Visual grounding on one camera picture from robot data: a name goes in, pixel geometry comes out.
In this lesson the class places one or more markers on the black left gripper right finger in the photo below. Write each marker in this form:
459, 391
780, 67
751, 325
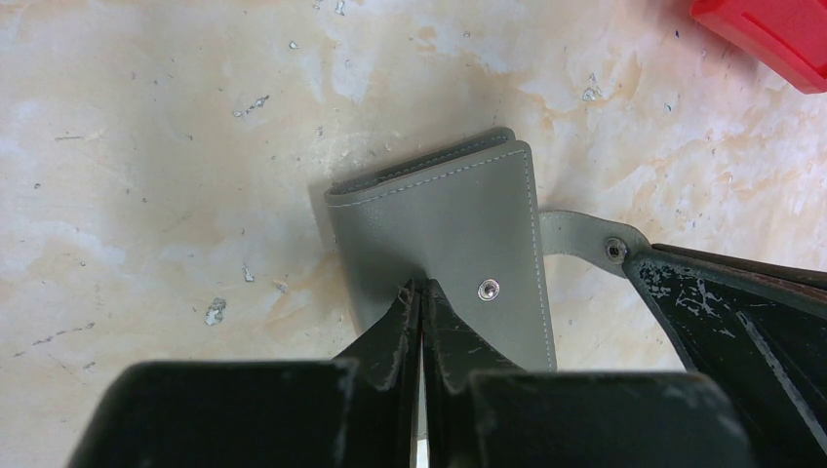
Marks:
485, 411

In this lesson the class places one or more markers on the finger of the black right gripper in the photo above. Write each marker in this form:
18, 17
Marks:
758, 330

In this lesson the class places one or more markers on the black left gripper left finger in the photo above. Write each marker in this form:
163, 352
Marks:
357, 409

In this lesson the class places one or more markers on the red plastic bin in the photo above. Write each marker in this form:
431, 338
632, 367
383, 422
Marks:
789, 36

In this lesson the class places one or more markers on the grey leather card holder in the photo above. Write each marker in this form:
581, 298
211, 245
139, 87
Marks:
467, 217

